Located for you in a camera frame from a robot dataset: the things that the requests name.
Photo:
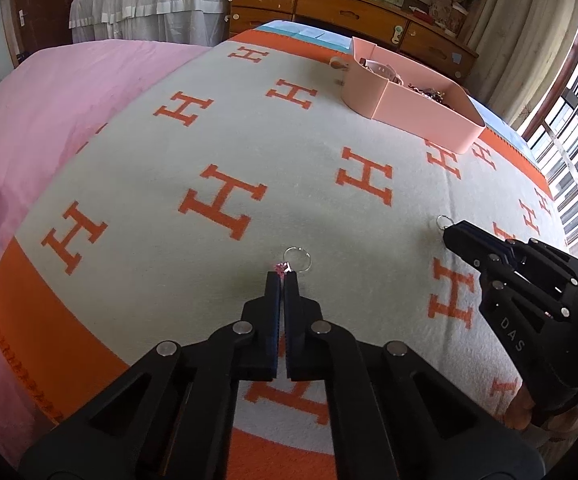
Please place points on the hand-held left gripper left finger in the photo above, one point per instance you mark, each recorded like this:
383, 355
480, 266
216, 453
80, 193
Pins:
271, 310

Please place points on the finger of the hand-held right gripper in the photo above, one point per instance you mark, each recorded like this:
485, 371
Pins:
549, 260
469, 250

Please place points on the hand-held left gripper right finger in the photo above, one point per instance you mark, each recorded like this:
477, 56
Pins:
291, 310

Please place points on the pink plastic box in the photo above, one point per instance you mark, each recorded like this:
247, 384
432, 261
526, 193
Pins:
419, 115

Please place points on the person's right hand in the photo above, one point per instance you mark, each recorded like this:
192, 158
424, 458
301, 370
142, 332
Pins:
519, 405

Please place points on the orange patterned beige blanket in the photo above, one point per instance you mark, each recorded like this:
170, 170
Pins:
319, 185

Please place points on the beige curtain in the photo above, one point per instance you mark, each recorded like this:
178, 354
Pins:
519, 35

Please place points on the white drawer lock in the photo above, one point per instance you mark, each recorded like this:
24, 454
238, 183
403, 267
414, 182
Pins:
396, 35

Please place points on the floral storage box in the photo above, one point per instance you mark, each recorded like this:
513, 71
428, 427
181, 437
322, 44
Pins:
446, 12

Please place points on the red tissue box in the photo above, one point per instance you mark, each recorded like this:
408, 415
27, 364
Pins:
419, 13

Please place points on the wooden dresser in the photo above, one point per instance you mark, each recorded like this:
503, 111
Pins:
349, 10

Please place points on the pink bedsheet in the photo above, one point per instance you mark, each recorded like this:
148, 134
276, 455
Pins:
69, 85

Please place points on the brown wooden door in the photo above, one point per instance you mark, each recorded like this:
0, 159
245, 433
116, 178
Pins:
44, 0

